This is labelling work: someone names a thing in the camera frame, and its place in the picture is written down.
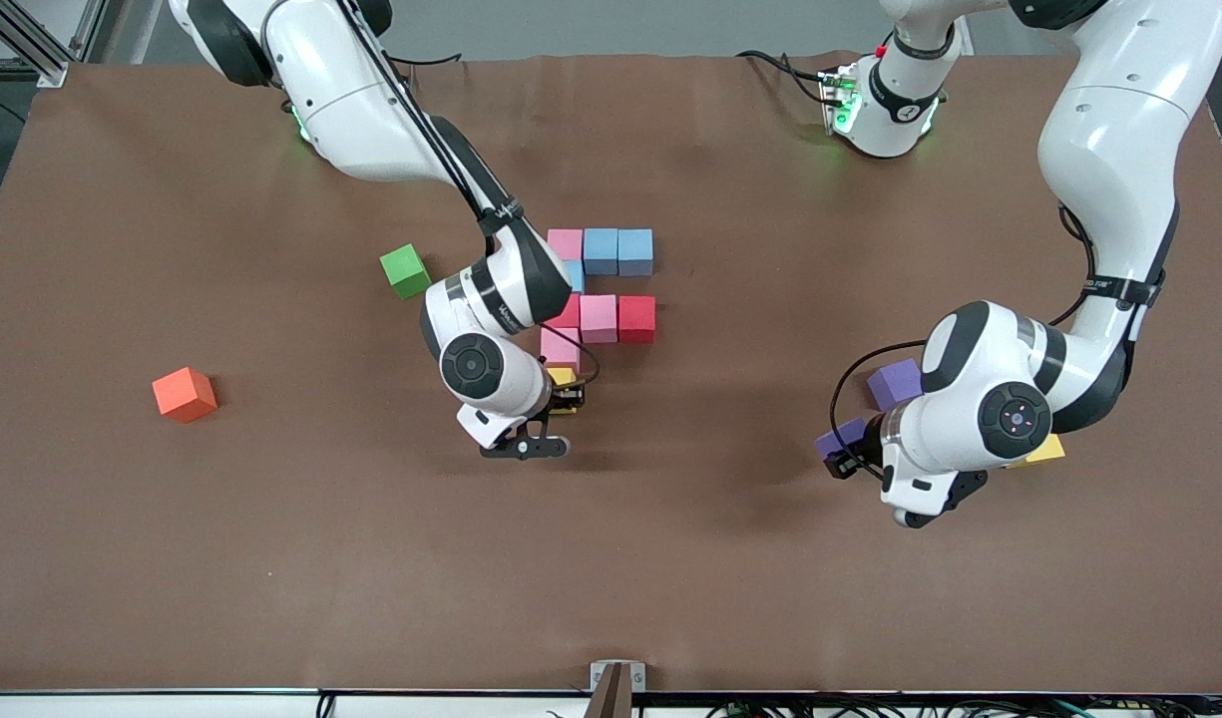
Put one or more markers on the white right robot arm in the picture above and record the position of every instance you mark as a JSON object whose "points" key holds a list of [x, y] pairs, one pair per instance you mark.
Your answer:
{"points": [[341, 90]]}

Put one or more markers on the yellow foam cube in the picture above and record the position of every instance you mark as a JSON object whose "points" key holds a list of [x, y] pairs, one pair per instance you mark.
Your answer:
{"points": [[561, 376], [1044, 452]]}

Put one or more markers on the pink foam cube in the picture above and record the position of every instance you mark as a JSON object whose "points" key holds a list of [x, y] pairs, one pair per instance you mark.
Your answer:
{"points": [[599, 319], [559, 347], [566, 244]]}

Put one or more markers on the blue foam cube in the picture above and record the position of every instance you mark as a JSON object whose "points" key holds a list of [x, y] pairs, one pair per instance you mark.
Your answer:
{"points": [[601, 251], [635, 252], [577, 276]]}

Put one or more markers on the red foam cube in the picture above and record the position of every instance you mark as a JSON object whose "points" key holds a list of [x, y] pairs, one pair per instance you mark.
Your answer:
{"points": [[571, 314], [637, 319]]}

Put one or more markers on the metal table edge bracket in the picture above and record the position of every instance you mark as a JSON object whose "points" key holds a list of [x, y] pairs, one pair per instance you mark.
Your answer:
{"points": [[617, 688]]}

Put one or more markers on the aluminium frame post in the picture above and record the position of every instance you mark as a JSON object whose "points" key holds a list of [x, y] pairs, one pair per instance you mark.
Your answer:
{"points": [[50, 72]]}

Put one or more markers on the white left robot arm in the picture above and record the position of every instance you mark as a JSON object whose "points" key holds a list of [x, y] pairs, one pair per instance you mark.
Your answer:
{"points": [[1119, 130]]}

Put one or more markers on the brown table mat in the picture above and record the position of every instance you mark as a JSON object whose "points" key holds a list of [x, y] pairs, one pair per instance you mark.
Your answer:
{"points": [[610, 598]]}

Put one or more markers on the orange foam cube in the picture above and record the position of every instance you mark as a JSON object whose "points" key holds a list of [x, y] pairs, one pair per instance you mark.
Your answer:
{"points": [[184, 396]]}

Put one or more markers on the green foam cube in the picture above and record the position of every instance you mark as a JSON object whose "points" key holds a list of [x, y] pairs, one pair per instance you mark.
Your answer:
{"points": [[405, 271]]}

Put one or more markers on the purple foam cube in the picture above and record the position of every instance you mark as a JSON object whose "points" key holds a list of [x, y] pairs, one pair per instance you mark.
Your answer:
{"points": [[838, 437], [892, 384]]}

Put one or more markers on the metal base connector box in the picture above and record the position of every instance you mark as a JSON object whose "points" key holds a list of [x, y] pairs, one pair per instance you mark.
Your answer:
{"points": [[838, 100]]}

